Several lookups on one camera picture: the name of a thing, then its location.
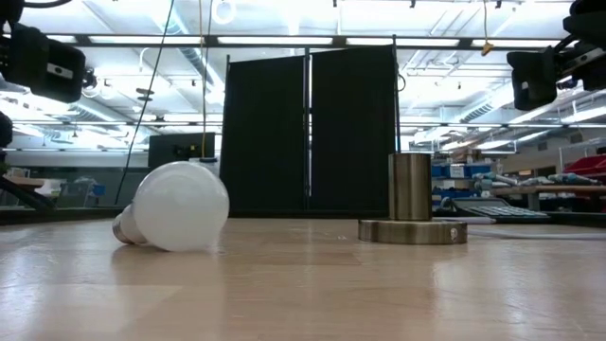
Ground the thin hanging cord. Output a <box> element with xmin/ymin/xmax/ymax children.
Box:
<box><xmin>198</xmin><ymin>0</ymin><xmax>213</xmax><ymax>160</ymax></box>

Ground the wooden workbench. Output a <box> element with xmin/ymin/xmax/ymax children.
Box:
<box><xmin>491</xmin><ymin>183</ymin><xmax>606</xmax><ymax>212</ymax></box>
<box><xmin>0</xmin><ymin>175</ymin><xmax>56</xmax><ymax>212</ymax></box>

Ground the purple white pen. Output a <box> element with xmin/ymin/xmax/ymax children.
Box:
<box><xmin>433</xmin><ymin>215</ymin><xmax>497</xmax><ymax>224</ymax></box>

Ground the white lightbulb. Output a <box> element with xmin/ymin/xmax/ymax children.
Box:
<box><xmin>112</xmin><ymin>160</ymin><xmax>231</xmax><ymax>253</ymax></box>

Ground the red storage bin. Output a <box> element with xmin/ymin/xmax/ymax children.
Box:
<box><xmin>562</xmin><ymin>154</ymin><xmax>606</xmax><ymax>177</ymax></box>

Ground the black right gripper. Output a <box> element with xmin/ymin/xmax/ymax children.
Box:
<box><xmin>506</xmin><ymin>40</ymin><xmax>606</xmax><ymax>113</ymax></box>

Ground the brushed metal lamp base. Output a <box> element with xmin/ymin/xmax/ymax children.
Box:
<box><xmin>358</xmin><ymin>152</ymin><xmax>469</xmax><ymax>246</ymax></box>

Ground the black monitor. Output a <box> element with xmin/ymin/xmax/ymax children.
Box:
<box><xmin>147</xmin><ymin>132</ymin><xmax>217</xmax><ymax>170</ymax></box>

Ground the white lamp cord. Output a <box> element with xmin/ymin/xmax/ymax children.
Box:
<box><xmin>466</xmin><ymin>225</ymin><xmax>606</xmax><ymax>242</ymax></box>

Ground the yellow hanging cable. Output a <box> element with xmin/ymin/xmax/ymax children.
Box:
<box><xmin>481</xmin><ymin>0</ymin><xmax>494</xmax><ymax>57</ymax></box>

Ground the black calculator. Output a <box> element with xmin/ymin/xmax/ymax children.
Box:
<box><xmin>452</xmin><ymin>197</ymin><xmax>553</xmax><ymax>224</ymax></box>

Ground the black divider panel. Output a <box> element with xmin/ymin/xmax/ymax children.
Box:
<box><xmin>310</xmin><ymin>45</ymin><xmax>400</xmax><ymax>214</ymax></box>
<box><xmin>218</xmin><ymin>54</ymin><xmax>308</xmax><ymax>215</ymax></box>

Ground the black hanging cable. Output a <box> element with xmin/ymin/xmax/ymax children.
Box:
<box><xmin>115</xmin><ymin>0</ymin><xmax>175</xmax><ymax>206</ymax></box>

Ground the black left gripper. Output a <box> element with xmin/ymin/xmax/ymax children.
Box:
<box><xmin>0</xmin><ymin>21</ymin><xmax>87</xmax><ymax>104</ymax></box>

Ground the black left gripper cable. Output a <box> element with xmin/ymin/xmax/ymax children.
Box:
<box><xmin>22</xmin><ymin>0</ymin><xmax>73</xmax><ymax>9</ymax></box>

